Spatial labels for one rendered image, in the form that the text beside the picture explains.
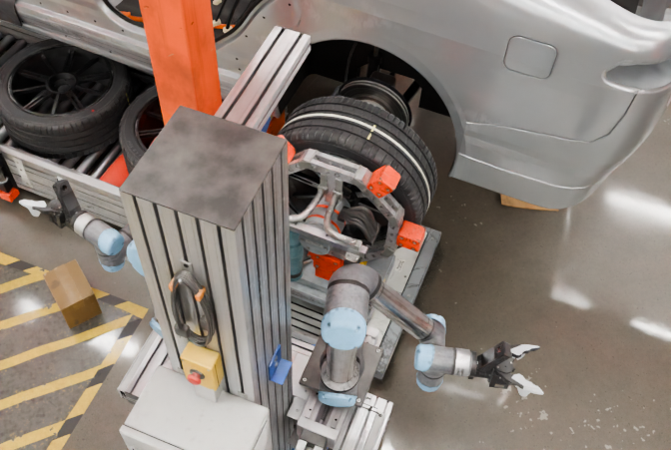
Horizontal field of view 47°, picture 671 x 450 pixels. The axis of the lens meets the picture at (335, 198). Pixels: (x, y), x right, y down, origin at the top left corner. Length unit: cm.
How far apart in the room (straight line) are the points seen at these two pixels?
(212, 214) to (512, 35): 148
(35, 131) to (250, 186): 249
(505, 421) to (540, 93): 149
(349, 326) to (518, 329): 186
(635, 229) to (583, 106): 159
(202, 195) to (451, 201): 273
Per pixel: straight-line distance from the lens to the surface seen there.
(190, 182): 152
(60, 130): 385
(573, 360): 376
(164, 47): 258
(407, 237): 284
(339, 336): 202
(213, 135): 159
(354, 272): 206
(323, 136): 274
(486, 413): 354
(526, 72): 274
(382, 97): 318
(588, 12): 262
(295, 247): 297
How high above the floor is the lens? 320
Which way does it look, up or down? 52 degrees down
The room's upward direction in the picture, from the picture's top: 3 degrees clockwise
